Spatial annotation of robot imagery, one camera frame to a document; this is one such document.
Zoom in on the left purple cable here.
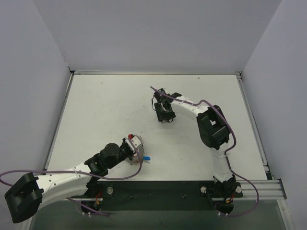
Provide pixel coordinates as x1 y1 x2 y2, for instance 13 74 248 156
0 138 142 189

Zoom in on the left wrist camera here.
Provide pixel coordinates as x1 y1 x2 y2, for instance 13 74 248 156
124 135 143 154

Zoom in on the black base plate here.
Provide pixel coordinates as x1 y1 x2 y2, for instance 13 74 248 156
73 181 243 213

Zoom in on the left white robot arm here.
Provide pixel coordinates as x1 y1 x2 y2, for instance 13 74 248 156
4 135 143 223

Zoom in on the blue capped key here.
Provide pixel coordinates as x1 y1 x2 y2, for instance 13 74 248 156
142 156 151 161

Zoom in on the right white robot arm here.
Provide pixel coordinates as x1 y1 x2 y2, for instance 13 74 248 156
151 87 237 192

